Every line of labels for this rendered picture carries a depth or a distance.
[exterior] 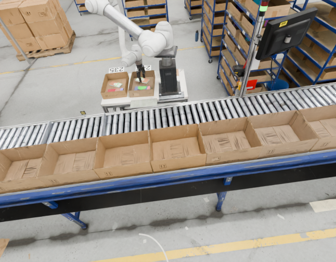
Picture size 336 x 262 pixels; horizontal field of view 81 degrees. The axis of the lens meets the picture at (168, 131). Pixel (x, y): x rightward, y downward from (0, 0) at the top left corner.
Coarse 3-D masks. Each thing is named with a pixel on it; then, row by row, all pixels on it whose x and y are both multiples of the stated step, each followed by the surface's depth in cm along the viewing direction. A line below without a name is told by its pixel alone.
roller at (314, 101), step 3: (303, 90) 212; (306, 90) 210; (306, 93) 209; (309, 93) 207; (309, 96) 205; (312, 96) 204; (309, 99) 205; (312, 99) 202; (315, 99) 200; (312, 102) 202; (315, 102) 199; (318, 102) 197; (315, 105) 198; (318, 105) 195; (321, 105) 195
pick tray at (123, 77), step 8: (120, 72) 246; (104, 80) 239; (112, 80) 251; (120, 80) 250; (128, 80) 248; (104, 88) 236; (112, 88) 240; (104, 96) 226; (112, 96) 226; (120, 96) 227
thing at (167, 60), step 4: (176, 48) 199; (176, 52) 195; (156, 56) 193; (160, 56) 192; (164, 56) 191; (168, 56) 191; (172, 56) 190; (164, 60) 200; (168, 60) 200; (164, 64) 204; (168, 64) 204
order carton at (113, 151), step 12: (132, 132) 153; (144, 132) 154; (108, 144) 161; (120, 144) 162; (132, 144) 164; (144, 144) 164; (96, 156) 142; (108, 156) 159; (120, 156) 158; (132, 156) 158; (144, 156) 156; (96, 168) 134; (108, 168) 135; (120, 168) 137; (132, 168) 138; (144, 168) 140
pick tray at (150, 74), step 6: (132, 72) 244; (150, 72) 245; (132, 78) 243; (150, 78) 247; (132, 84) 241; (138, 84) 241; (144, 84) 240; (150, 84) 239; (132, 90) 219; (138, 90) 219; (144, 90) 219; (150, 90) 219; (132, 96) 226; (138, 96) 226; (144, 96) 226
